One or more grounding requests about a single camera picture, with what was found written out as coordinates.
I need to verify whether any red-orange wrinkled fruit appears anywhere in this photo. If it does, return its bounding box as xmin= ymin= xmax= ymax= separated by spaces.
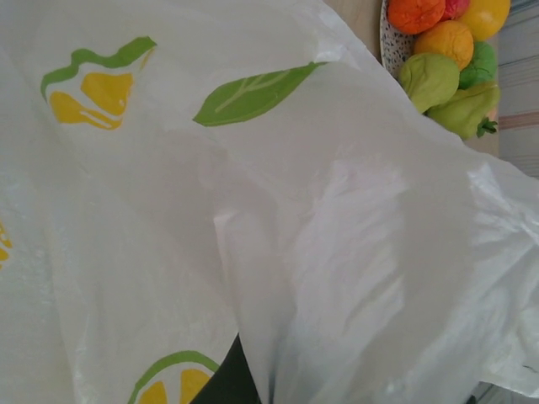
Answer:
xmin=387 ymin=0 xmax=446 ymax=35

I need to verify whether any white blue-speckled plate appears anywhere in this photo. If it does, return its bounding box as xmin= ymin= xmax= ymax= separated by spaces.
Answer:
xmin=380 ymin=0 xmax=419 ymax=81

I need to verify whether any olive green wrinkled fruit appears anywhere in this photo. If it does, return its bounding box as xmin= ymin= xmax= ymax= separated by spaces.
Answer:
xmin=398 ymin=52 xmax=461 ymax=114

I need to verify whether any light green pear with stem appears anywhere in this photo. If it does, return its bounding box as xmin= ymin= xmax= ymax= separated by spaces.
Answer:
xmin=426 ymin=82 xmax=501 ymax=141

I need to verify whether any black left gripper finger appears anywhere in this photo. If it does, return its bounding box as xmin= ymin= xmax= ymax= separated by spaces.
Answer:
xmin=196 ymin=331 xmax=263 ymax=404

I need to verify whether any bright green wrinkled apple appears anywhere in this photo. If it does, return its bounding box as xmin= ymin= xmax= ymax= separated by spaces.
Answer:
xmin=457 ymin=40 xmax=499 ymax=90

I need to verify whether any orange-yellow wrinkled pear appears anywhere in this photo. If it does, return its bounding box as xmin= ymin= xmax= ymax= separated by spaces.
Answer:
xmin=413 ymin=19 xmax=475 ymax=71

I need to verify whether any red wrinkled apple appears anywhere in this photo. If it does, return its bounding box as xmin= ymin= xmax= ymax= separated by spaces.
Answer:
xmin=441 ymin=0 xmax=472 ymax=21

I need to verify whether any white lemon-print plastic bag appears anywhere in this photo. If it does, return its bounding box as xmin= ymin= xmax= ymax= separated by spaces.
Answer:
xmin=0 ymin=0 xmax=539 ymax=404

